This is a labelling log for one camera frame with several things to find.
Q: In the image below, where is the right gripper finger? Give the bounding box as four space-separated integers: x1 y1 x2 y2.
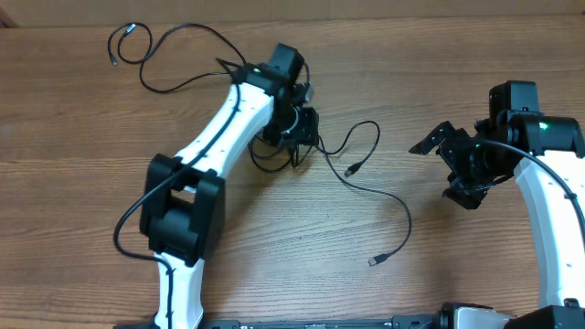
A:
442 186 488 209
409 121 455 155

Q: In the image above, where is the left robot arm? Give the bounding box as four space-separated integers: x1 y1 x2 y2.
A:
113 44 319 328

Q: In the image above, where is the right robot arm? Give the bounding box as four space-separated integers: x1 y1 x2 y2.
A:
407 80 584 329

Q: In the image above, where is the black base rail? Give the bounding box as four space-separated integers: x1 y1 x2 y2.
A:
113 313 458 329

